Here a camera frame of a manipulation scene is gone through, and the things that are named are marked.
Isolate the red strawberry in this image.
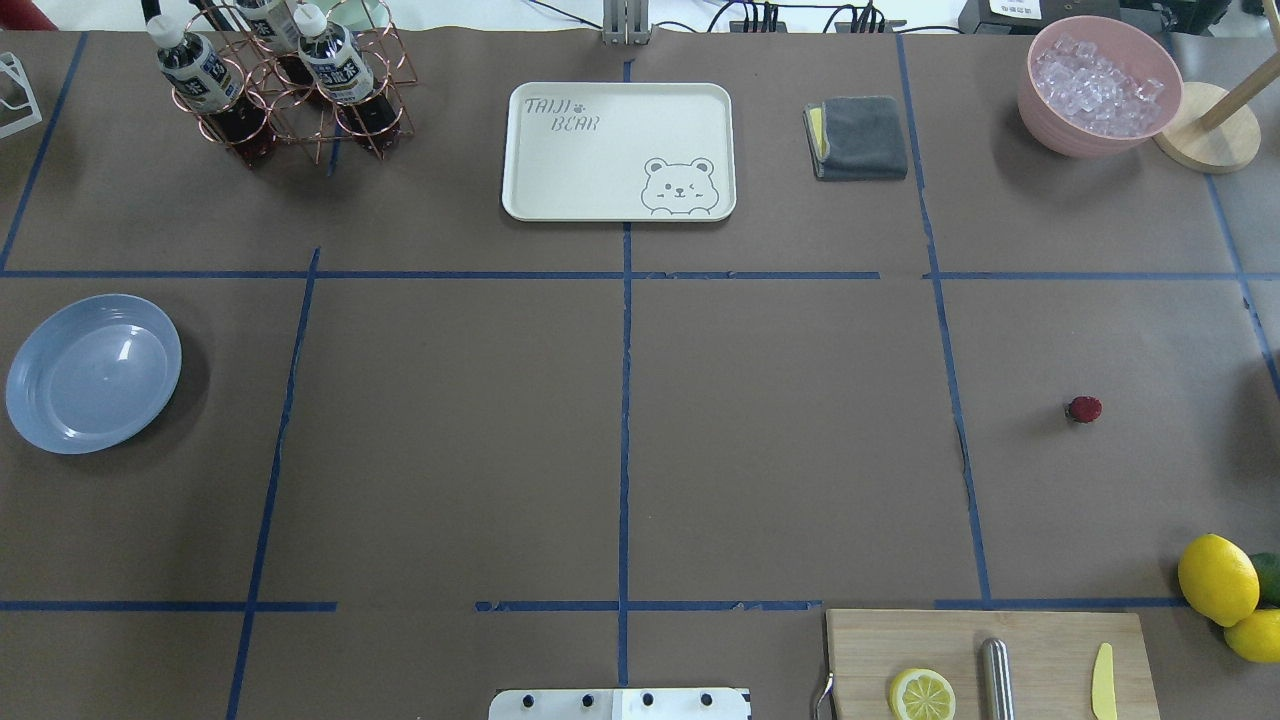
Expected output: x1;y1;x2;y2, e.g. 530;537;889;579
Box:
1064;395;1103;424

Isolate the blue plastic plate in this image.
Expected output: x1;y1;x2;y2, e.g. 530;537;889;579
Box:
5;293;183;455

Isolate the cream bear tray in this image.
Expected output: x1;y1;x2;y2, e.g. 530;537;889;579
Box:
500;82;737;222

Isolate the grey folded cloth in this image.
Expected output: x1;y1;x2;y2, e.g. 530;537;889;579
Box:
803;96;908;181

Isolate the tea bottle right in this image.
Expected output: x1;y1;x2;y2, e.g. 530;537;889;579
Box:
293;3;401;156

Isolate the tea bottle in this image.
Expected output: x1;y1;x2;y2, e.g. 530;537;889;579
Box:
234;1;326;108
146;14;276;167
293;3;401;156

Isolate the lemon half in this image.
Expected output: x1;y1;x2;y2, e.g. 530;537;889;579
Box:
886;667;957;719

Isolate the steel muddler stick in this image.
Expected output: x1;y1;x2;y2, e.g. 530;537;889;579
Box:
980;637;1016;719

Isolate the tea bottle middle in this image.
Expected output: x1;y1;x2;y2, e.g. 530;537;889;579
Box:
234;1;326;108

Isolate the wooden cutting board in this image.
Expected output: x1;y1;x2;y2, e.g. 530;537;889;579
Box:
826;609;1161;719

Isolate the tea bottle left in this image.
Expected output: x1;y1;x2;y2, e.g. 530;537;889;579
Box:
146;14;276;167

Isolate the pink bowl of ice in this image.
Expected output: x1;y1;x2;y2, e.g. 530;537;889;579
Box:
1018;15;1183;158

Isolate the yellow plastic knife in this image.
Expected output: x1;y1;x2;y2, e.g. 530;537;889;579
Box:
1091;642;1117;720

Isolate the whole lemon upper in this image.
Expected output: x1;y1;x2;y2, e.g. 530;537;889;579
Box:
1178;533;1260;628

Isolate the whole lemon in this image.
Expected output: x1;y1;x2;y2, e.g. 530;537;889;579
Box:
1222;609;1280;664
1178;533;1260;628

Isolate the wooden stand with round base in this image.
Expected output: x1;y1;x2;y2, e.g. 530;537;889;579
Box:
1155;53;1279;174

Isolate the green lime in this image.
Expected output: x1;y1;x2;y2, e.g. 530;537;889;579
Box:
1249;552;1280;609

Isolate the whole lemon lower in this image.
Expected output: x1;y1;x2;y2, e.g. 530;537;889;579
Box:
1222;609;1280;664

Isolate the red cylinder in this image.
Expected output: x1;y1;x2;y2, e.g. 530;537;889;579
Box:
0;0;59;32

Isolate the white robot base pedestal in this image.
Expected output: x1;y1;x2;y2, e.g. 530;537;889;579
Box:
488;687;753;719

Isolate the copper wire bottle rack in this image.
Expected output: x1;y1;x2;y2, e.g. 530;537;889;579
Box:
143;1;419;168

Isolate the white wire cup rack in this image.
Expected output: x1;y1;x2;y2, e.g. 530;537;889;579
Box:
1;53;44;138

